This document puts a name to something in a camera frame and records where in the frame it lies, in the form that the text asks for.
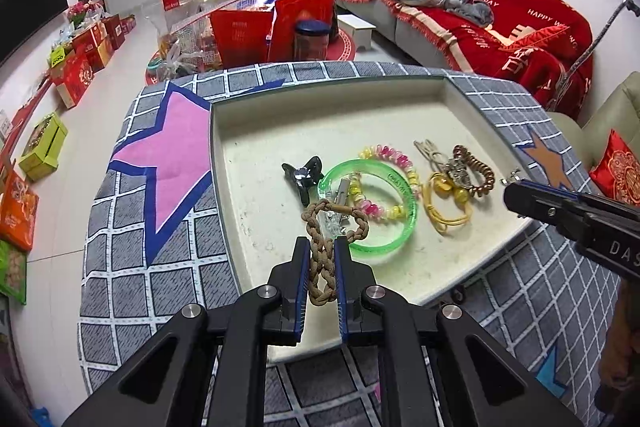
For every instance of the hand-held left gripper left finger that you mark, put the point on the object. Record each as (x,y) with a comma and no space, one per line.
(301,279)

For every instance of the small silver earring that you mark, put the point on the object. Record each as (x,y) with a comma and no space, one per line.
(510,177)

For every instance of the pink flower bouquet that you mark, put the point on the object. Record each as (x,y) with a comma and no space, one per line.
(82,11)

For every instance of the grey checked star blanket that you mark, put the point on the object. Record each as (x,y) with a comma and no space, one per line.
(125,247)

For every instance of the beige armchair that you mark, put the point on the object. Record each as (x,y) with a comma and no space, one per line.
(615,117)

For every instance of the white step stool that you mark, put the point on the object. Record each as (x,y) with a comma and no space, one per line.
(357,27)

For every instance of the green translucent bangle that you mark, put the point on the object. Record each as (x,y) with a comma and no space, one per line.
(405,227)

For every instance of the blue lidded jar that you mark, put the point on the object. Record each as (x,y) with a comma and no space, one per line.
(311,42)

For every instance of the red square embroidered cushion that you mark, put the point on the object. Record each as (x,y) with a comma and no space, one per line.
(620,167)

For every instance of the metal walking cane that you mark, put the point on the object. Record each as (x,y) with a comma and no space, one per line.
(592,44)

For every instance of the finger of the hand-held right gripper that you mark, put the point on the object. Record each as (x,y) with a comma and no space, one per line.
(555,189)
(540,204)

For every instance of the person's right forearm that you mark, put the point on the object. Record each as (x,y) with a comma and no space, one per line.
(625,337)

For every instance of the silver metal hair clip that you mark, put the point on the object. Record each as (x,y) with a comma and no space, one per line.
(337,197)

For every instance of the silver metal charm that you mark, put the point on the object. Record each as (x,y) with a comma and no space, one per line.
(457,174)

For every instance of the red gift bag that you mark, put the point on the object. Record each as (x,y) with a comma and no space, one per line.
(305,7)
(240,37)

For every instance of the red card sign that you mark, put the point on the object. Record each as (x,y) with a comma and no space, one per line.
(171,0)

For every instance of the orange cardboard box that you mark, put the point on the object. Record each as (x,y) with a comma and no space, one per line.
(17,212)

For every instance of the red gift box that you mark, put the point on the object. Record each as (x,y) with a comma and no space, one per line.
(75,79)

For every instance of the black hair claw clip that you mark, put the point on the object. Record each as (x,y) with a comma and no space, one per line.
(302,177)

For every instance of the grey crumpled cloth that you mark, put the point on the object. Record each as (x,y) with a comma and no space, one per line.
(475,13)

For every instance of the beige jewelry tray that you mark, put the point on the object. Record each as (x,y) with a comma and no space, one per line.
(260,187)

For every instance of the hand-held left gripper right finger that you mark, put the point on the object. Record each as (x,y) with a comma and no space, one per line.
(341,282)

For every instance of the green cardboard box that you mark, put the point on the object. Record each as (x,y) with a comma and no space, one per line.
(42,149)

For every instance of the red covered sofa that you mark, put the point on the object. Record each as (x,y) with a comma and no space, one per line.
(525,22)

